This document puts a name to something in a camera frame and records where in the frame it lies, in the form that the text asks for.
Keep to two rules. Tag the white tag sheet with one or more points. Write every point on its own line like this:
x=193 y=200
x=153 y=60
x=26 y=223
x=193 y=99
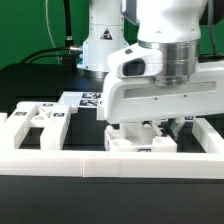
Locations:
x=80 y=99

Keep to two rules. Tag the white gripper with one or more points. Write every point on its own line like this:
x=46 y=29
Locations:
x=139 y=99

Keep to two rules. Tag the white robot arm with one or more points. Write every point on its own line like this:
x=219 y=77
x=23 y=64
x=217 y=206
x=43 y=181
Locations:
x=158 y=77

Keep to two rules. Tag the white chair back part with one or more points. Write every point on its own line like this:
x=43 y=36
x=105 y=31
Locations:
x=53 y=118

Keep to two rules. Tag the white chair seat part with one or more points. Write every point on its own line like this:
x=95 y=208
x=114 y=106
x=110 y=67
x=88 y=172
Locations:
x=134 y=137

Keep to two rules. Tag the white U-shaped obstacle frame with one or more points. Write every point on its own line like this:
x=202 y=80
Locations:
x=30 y=160

